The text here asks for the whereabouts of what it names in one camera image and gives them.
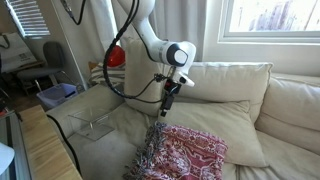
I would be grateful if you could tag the white window blinds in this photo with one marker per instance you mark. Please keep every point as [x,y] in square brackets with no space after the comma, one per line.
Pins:
[28,16]

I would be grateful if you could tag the grey white striped cloth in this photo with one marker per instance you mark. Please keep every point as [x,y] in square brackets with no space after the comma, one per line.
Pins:
[96,75]

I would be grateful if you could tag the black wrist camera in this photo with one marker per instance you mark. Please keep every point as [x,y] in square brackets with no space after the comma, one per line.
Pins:
[159,78]

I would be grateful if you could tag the white slanted pole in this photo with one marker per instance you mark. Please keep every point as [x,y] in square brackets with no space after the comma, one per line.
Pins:
[68,45]

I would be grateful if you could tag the light wooden table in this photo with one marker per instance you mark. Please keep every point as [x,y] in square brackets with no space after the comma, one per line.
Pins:
[43,150]

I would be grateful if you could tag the beige fabric sofa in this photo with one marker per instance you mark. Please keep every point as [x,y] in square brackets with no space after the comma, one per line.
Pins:
[100,156]

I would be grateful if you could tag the clear acrylic stand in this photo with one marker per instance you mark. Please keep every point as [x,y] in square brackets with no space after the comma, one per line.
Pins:
[95,131]

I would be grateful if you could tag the red patterned fringed blanket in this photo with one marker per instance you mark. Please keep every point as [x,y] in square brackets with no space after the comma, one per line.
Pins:
[186,156]

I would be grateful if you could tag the beige throw pillow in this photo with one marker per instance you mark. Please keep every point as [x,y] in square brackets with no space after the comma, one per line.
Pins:
[220,126]
[138,76]

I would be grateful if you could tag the white curtain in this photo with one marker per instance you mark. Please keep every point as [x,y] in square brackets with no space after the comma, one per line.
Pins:
[186,23]

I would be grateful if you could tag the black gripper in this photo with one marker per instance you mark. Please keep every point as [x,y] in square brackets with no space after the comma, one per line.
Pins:
[173,89]

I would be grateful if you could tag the grey office chair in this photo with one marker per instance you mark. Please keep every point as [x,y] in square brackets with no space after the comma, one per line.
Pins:
[53,53]

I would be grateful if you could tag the lavender plastic bin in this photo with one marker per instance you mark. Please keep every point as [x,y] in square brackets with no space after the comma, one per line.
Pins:
[55,95]

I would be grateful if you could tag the white window frame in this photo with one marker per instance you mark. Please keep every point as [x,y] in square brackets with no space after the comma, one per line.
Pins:
[266,35]

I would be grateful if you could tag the red hard hat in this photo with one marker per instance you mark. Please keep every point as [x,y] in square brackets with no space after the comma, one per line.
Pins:
[117,56]

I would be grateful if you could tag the white dome cap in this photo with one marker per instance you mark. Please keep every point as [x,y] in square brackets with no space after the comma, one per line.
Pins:
[5,156]

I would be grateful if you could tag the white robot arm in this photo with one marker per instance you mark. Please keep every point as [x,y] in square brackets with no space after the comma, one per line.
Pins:
[146,30]

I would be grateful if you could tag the white printed bag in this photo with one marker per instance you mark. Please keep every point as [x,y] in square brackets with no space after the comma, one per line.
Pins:
[15,53]

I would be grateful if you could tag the aluminium profile frame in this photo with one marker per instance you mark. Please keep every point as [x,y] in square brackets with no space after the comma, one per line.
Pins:
[18,150]

